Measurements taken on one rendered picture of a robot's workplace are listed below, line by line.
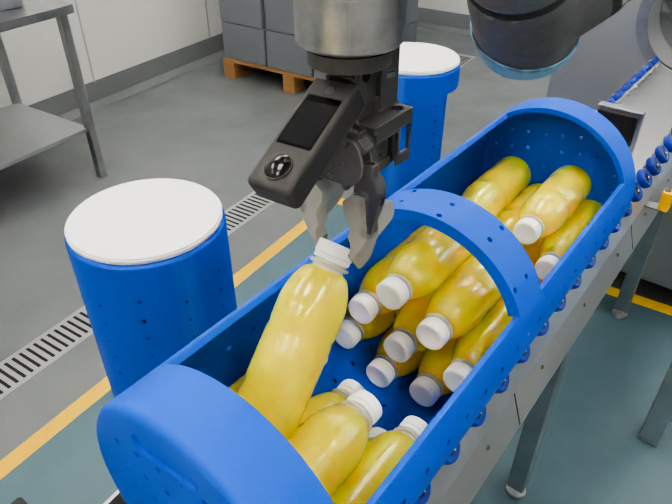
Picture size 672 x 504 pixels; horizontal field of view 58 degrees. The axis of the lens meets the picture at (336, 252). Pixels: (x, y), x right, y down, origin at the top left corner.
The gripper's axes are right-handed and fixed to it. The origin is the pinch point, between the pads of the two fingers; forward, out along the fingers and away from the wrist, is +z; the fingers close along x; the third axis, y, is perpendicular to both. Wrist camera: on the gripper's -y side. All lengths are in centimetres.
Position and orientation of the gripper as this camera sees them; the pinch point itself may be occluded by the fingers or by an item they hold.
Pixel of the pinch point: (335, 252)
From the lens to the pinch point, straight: 61.0
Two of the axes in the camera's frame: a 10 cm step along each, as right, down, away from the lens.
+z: 0.1, 8.1, 5.9
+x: -7.9, -3.6, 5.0
